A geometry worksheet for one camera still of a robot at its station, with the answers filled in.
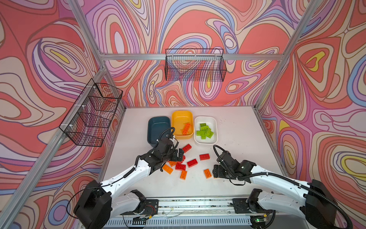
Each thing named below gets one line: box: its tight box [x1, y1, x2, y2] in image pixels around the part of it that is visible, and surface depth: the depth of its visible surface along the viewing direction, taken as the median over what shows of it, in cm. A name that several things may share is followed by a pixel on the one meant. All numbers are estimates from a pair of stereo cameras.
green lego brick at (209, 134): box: [205, 131, 214, 139], surface depth 101 cm
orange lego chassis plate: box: [183, 123, 191, 136], surface depth 106 cm
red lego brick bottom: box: [175, 161, 187, 171], surface depth 88 cm
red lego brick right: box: [199, 153, 211, 161], surface depth 92 cm
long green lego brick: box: [196, 130, 205, 136], surface depth 103 cm
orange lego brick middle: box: [203, 168, 212, 179], surface depth 86 cm
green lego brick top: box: [200, 125, 210, 133], surface depth 105 cm
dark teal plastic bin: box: [147, 116, 171, 147], surface depth 107 cm
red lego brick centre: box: [186, 158, 198, 168], surface depth 90 cm
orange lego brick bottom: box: [180, 169, 188, 181], surface depth 86 cm
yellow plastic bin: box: [171, 110, 194, 140], surface depth 109 cm
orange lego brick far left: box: [162, 164, 174, 175], surface depth 87 cm
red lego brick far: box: [182, 143, 193, 154], surface depth 96 cm
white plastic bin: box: [193, 115, 219, 146], surface depth 106 cm
